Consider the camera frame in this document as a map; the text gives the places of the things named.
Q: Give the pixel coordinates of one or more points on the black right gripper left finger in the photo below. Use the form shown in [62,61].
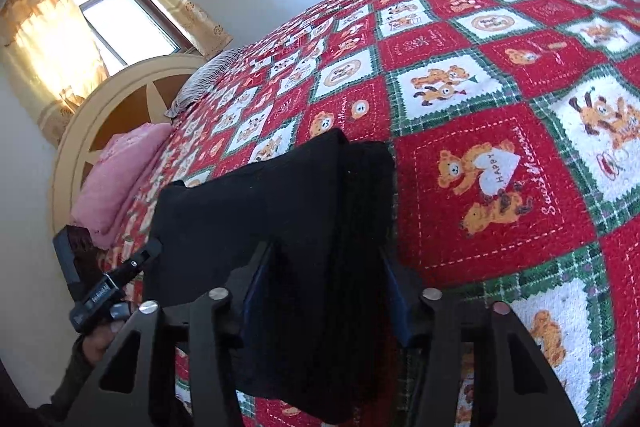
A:
[173,366]

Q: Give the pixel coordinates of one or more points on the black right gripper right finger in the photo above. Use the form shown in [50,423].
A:
[513,383]

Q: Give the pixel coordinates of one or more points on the black pants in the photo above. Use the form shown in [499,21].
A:
[316,332]

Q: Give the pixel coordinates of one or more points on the dark left forearm sleeve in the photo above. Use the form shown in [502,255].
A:
[55,412]

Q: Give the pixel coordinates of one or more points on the left hand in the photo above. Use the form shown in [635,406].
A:
[96,343]

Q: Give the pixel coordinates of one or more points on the pink folded blanket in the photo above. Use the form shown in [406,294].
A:
[111,183]

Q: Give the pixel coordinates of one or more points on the cream wooden headboard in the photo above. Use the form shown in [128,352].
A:
[137,94]

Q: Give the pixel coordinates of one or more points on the grey striped pillow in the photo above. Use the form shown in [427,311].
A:
[202,81]

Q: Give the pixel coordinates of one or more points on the yellow sunlit left curtain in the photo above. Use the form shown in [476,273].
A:
[52,60]

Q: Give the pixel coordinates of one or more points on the yellow patterned right curtain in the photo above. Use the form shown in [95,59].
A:
[200,29]

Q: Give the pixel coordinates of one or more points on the red patchwork bear bedspread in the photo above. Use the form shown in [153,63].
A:
[515,129]

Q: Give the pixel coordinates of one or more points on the window with dark frame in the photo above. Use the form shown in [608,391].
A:
[130,31]

